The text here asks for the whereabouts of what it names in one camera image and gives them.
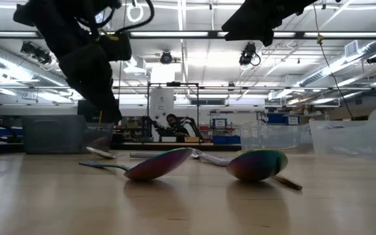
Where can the person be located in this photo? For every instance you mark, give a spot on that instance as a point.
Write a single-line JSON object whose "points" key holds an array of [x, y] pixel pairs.
{"points": [[173, 122]]}

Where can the black ceiling camera cluster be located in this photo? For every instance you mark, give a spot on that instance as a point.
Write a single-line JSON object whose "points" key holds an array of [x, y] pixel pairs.
{"points": [[36, 52]]}

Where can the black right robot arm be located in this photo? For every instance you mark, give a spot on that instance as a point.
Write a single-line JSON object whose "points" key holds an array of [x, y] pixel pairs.
{"points": [[305, 3]]}

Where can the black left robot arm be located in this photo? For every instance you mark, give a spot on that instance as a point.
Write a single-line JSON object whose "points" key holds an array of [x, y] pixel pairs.
{"points": [[54, 16]]}

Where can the clear plastic bin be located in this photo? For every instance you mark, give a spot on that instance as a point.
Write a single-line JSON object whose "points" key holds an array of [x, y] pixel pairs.
{"points": [[273, 137], [354, 140]]}

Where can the round black ceiling camera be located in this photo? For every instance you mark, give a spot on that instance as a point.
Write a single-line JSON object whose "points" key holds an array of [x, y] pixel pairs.
{"points": [[166, 58]]}

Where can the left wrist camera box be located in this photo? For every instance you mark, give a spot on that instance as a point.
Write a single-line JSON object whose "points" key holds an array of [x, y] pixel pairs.
{"points": [[116, 47]]}

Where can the dark translucent plastic bin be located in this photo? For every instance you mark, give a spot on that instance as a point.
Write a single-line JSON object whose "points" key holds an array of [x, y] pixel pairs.
{"points": [[54, 134]]}

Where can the black overhead camera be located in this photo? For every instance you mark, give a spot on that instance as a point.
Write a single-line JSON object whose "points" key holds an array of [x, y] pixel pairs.
{"points": [[247, 53]]}

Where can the distant black station frame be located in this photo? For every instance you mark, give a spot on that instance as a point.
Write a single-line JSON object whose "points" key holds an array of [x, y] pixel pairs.
{"points": [[173, 84]]}

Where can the blue storage crate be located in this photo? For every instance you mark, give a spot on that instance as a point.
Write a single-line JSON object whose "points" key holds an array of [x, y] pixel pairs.
{"points": [[276, 118], [227, 139]]}

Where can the black overhead rig beam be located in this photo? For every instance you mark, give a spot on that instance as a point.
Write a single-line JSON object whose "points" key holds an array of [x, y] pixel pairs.
{"points": [[212, 34]]}

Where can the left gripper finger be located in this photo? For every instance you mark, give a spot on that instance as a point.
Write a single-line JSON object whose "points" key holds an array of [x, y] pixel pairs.
{"points": [[113, 114], [90, 94]]}

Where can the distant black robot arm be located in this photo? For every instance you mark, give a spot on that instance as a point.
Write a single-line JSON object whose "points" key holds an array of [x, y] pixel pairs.
{"points": [[191, 124], [149, 125]]}

